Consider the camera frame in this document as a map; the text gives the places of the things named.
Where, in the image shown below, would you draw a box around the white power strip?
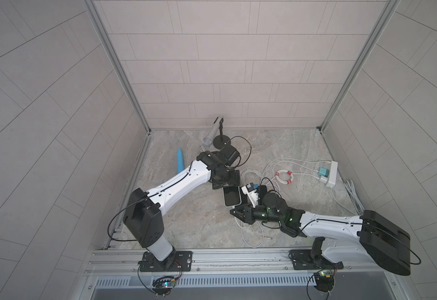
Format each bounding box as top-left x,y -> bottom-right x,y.
325,161 -> 338,188

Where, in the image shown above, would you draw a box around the phone with pink case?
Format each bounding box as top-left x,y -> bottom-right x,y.
223,186 -> 242,207

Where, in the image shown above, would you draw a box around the white silver microphone in stand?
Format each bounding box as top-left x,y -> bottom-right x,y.
202,115 -> 223,148

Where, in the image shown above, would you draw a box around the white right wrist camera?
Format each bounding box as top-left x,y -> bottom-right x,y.
241,182 -> 259,208

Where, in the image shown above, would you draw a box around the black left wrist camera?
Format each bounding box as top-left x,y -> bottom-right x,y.
217,144 -> 240,166

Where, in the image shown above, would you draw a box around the coiled white cable red ties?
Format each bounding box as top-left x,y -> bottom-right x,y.
238,157 -> 330,188

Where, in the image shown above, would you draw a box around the white power strip cord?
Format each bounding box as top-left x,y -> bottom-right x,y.
332,179 -> 366,216

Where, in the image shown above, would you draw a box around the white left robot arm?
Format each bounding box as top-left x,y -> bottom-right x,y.
123,146 -> 241,266

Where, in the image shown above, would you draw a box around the aluminium front rail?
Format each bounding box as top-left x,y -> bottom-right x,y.
83,247 -> 394,295

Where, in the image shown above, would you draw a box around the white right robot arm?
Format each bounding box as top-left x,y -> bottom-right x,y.
230,191 -> 412,276

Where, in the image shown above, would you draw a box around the white charging cable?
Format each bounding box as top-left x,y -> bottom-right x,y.
234,215 -> 266,249

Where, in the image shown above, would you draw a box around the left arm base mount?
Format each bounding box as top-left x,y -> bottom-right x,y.
139,250 -> 193,273

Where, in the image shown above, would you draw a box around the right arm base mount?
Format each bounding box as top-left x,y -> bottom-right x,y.
288,249 -> 344,271

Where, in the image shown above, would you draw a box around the teal charger plug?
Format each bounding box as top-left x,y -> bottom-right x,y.
318,167 -> 330,178

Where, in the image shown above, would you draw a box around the black microphone stand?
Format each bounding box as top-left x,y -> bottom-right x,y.
212,117 -> 231,150

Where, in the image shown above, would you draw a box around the blue microphone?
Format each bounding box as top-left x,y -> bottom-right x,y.
177,148 -> 185,173

